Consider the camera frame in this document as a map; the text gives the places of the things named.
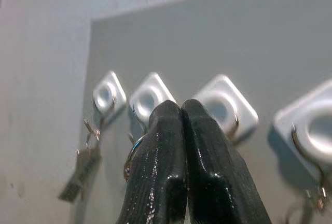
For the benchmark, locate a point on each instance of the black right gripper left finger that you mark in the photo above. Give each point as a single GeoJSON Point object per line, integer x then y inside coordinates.
{"type": "Point", "coordinates": [158, 177]}

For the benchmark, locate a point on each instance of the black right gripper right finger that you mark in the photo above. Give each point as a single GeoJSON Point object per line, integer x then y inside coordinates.
{"type": "Point", "coordinates": [215, 182]}

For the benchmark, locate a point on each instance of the white square wall hook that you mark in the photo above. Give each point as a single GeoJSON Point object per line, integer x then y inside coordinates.
{"type": "Point", "coordinates": [241, 104]}
{"type": "Point", "coordinates": [293, 120]}
{"type": "Point", "coordinates": [158, 84]}
{"type": "Point", "coordinates": [115, 89]}

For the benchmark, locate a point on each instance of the grey hook board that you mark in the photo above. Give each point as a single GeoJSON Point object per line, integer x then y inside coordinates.
{"type": "Point", "coordinates": [207, 42]}

